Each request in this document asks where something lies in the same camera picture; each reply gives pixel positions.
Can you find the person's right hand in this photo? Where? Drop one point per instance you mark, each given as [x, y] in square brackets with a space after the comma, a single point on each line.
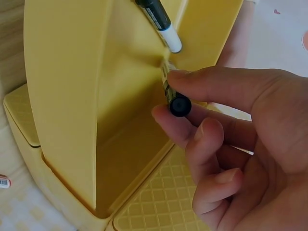
[269, 144]

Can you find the person's right thumb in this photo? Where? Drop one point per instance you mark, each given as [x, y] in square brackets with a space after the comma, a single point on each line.
[216, 83]

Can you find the black-capped marker pen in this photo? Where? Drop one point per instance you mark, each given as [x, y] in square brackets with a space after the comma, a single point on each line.
[180, 106]

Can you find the black and white marker pen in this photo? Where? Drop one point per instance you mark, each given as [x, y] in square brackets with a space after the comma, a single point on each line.
[156, 19]

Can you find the yellow plastic desk organizer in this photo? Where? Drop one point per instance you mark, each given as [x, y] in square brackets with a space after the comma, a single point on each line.
[72, 79]

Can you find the white pen with barcode label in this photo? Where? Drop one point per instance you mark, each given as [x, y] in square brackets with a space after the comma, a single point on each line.
[4, 181]

